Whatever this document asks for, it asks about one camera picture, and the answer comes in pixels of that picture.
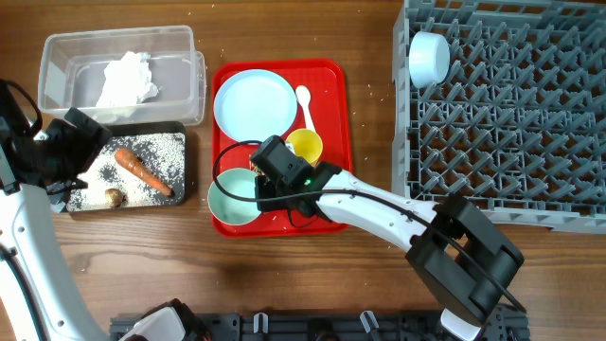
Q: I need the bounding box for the green bowl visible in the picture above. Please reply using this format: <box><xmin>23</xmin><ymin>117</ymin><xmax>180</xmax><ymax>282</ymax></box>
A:
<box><xmin>207</xmin><ymin>168</ymin><xmax>261</xmax><ymax>226</ymax></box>

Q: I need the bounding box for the yellow plastic cup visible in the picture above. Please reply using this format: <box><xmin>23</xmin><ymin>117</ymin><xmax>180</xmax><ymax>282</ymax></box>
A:
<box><xmin>286</xmin><ymin>128</ymin><xmax>324</xmax><ymax>166</ymax></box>

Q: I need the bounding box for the orange carrot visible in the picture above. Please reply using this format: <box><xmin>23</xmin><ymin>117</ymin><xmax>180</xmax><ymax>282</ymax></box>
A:
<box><xmin>115</xmin><ymin>148</ymin><xmax>173</xmax><ymax>197</ymax></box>

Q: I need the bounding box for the brown food scrap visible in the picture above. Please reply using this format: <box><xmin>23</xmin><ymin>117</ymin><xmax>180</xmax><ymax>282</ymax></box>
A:
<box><xmin>105</xmin><ymin>188</ymin><xmax>125</xmax><ymax>208</ymax></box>

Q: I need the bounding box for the light blue plate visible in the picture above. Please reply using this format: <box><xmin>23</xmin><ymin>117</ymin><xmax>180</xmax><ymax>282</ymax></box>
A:
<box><xmin>213</xmin><ymin>69</ymin><xmax>297</xmax><ymax>142</ymax></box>

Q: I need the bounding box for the white napkin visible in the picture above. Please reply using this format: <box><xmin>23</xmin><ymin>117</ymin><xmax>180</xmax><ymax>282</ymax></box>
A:
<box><xmin>96</xmin><ymin>51</ymin><xmax>159</xmax><ymax>108</ymax></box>

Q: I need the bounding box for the white rice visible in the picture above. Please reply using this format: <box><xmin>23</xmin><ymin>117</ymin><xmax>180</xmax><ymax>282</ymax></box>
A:
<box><xmin>65</xmin><ymin>132</ymin><xmax>186</xmax><ymax>209</ymax></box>

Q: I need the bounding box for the white plastic spoon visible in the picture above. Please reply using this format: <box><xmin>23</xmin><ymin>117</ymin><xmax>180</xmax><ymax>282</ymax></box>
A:
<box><xmin>295</xmin><ymin>85</ymin><xmax>315</xmax><ymax>131</ymax></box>

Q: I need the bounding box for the light blue bowl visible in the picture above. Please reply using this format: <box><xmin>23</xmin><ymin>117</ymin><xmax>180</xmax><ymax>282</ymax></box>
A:
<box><xmin>409</xmin><ymin>32</ymin><xmax>451</xmax><ymax>89</ymax></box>

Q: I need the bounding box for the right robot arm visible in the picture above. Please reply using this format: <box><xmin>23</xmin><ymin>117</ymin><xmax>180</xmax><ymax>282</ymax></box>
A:
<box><xmin>250</xmin><ymin>135</ymin><xmax>524</xmax><ymax>340</ymax></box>

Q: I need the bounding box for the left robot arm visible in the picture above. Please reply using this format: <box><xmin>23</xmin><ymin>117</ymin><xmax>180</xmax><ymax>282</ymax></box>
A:
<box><xmin>1</xmin><ymin>81</ymin><xmax>112</xmax><ymax>340</ymax></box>

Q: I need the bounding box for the black waste tray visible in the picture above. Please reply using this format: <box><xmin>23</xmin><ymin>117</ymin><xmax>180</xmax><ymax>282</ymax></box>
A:
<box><xmin>50</xmin><ymin>120</ymin><xmax>187</xmax><ymax>214</ymax></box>

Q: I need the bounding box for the grey dishwasher rack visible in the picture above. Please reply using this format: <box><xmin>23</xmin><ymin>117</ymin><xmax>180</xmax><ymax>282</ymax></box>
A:
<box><xmin>391</xmin><ymin>0</ymin><xmax>605</xmax><ymax>234</ymax></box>

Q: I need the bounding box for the red plastic tray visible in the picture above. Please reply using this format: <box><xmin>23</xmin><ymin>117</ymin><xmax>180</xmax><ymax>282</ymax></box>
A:
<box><xmin>212</xmin><ymin>59</ymin><xmax>353</xmax><ymax>239</ymax></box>

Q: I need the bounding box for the clear plastic bin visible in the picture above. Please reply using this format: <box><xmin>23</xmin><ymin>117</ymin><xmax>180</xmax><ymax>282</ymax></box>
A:
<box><xmin>38</xmin><ymin>26</ymin><xmax>206</xmax><ymax>126</ymax></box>

